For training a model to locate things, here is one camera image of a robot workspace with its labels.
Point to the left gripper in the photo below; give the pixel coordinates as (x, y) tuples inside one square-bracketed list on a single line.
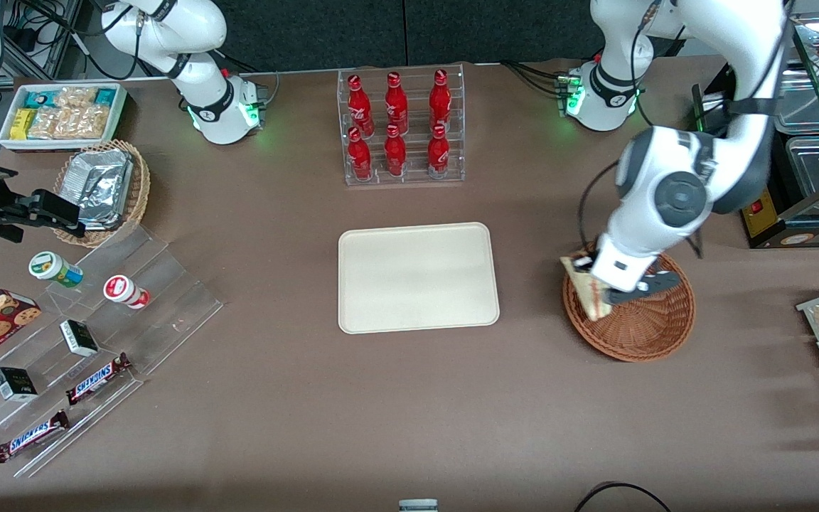
[(586, 266)]

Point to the triangular sandwich with red filling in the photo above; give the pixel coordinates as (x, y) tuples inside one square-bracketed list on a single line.
[(587, 295)]

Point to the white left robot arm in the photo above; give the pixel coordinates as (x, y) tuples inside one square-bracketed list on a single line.
[(758, 57)]

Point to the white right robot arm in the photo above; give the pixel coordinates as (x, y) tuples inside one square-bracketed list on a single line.
[(196, 78)]

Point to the brown wicker basket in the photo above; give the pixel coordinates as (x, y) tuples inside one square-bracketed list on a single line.
[(651, 327)]

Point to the light tan wicker basket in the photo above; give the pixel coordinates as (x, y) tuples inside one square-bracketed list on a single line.
[(138, 192)]

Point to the cream plastic tray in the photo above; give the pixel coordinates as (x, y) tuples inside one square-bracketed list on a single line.
[(416, 277)]

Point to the green lidded small bottle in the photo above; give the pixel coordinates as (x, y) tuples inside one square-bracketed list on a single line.
[(50, 267)]

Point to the silver foil wrapped package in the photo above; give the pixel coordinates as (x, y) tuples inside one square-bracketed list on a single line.
[(100, 213), (100, 171)]

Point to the white rectangular snack bin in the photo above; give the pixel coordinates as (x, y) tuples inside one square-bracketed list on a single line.
[(4, 139)]

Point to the yellow snack packet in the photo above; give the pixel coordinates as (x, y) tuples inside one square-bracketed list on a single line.
[(21, 124)]

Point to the clear bag of crackers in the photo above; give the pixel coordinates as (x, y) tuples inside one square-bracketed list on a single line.
[(75, 97), (72, 122)]

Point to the teal snack packet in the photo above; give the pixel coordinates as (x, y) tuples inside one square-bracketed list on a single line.
[(105, 97), (40, 99)]

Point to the red lidded small bottle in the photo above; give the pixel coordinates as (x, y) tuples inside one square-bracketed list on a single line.
[(121, 290)]

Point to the small black carton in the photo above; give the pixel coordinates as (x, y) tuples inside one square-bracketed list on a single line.
[(79, 338), (15, 384)]

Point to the clear acrylic stepped display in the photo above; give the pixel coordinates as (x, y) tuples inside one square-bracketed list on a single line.
[(168, 299)]

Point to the Snickers chocolate bar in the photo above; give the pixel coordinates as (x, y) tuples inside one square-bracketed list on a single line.
[(31, 436), (97, 378)]

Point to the red cola bottle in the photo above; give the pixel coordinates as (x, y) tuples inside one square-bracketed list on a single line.
[(440, 99), (395, 155), (396, 103), (360, 158), (358, 105), (439, 155)]

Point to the clear acrylic bottle rack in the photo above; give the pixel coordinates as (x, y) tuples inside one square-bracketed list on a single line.
[(416, 160)]

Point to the black food warmer case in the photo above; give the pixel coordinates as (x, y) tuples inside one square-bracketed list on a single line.
[(807, 227)]

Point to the small grey device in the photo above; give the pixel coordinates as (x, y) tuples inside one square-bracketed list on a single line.
[(418, 505)]

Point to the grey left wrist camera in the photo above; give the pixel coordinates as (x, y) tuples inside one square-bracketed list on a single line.
[(655, 283)]

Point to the grey metal frame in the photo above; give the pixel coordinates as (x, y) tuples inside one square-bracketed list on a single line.
[(54, 35)]

